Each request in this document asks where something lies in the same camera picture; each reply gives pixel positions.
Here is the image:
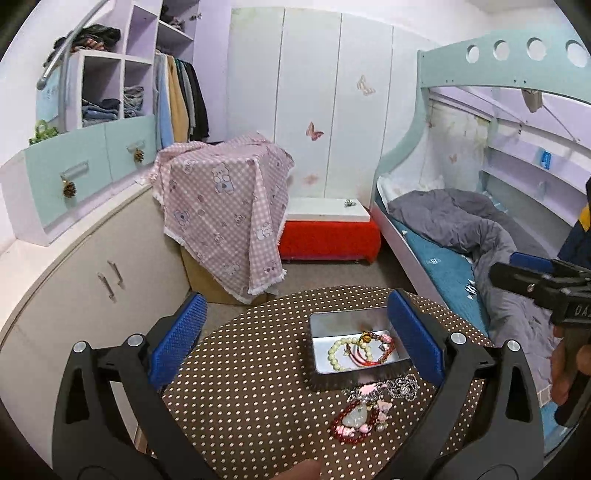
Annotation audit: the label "pink checked bear cloth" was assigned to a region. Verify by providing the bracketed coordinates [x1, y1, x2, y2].
[150, 131, 296, 305]

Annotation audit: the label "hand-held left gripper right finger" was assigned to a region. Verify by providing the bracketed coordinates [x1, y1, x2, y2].
[369, 289, 546, 480]

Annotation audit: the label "silver metal tin box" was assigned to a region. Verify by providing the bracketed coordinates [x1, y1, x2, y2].
[307, 310, 414, 393]

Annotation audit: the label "grey blanket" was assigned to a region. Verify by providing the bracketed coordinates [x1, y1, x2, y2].
[387, 188, 563, 400]

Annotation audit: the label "person's right forearm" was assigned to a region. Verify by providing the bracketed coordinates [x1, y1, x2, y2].
[556, 178, 591, 265]

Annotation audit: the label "dark clothes pile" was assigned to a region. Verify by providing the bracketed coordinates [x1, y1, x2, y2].
[52, 25, 122, 52]

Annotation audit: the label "yellow hanging garment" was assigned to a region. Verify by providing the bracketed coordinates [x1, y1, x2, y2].
[167, 55, 191, 145]

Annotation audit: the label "folded blue jeans stack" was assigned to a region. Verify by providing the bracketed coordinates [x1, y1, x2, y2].
[82, 98, 122, 124]

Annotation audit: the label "teal bed sheet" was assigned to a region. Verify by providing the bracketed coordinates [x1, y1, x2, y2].
[401, 228, 491, 339]

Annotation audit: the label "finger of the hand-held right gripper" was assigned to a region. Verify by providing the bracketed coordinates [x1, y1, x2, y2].
[510, 252, 556, 274]
[488, 262, 555, 306]

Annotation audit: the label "folded light denim clothes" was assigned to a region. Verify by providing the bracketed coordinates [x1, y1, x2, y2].
[122, 85, 145, 119]

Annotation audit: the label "black hanging garment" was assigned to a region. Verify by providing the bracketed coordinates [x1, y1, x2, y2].
[184, 62, 211, 142]

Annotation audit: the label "green leafy ornament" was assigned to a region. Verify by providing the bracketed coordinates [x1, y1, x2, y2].
[29, 119, 60, 147]

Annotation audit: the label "teal drawer unit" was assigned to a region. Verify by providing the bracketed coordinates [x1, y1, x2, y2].
[0, 114, 160, 246]

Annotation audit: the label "person's right hand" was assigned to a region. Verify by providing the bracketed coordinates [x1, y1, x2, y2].
[550, 325, 574, 403]

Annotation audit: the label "lilac open shelf unit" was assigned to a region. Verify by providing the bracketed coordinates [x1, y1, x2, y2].
[59, 0, 232, 145]

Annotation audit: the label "curved grey metal pole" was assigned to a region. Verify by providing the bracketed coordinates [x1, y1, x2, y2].
[37, 11, 110, 91]

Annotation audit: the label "pink flower bracelet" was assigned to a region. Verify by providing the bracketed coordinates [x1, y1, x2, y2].
[355, 382, 394, 433]

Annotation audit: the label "red bench with white top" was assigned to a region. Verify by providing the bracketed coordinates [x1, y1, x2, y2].
[277, 198, 383, 265]

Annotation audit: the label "brown polka dot tablecloth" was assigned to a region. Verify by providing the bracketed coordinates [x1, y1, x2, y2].
[161, 286, 497, 480]

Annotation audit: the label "light blue hanging garment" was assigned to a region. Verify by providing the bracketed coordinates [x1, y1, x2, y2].
[154, 53, 175, 149]

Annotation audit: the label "red bead jade pendant necklace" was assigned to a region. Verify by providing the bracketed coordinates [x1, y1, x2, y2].
[329, 399, 376, 446]

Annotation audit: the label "dark red bead bracelet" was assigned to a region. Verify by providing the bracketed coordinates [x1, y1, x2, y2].
[360, 330, 396, 365]

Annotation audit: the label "teal and white bunk bed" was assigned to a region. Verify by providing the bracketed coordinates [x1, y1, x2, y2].
[369, 31, 591, 462]

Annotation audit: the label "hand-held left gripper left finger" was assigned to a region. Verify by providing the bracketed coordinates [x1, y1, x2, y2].
[52, 292, 218, 480]

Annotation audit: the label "red cord bracelet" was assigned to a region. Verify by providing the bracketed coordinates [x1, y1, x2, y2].
[344, 344, 394, 370]

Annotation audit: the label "pale green bead bracelet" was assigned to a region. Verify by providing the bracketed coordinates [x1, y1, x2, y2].
[327, 337, 376, 373]

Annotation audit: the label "person's left hand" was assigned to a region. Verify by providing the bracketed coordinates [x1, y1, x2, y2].
[275, 460, 321, 480]

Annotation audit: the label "beige floor cabinet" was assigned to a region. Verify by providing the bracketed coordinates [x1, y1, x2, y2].
[0, 185, 193, 468]

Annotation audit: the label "silver chain necklace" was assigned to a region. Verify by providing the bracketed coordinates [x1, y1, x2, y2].
[344, 374, 421, 403]

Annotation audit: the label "white wardrobe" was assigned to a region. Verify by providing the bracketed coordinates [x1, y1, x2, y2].
[226, 6, 445, 214]

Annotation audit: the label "brown cardboard box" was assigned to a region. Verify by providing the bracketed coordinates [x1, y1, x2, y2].
[180, 249, 269, 308]

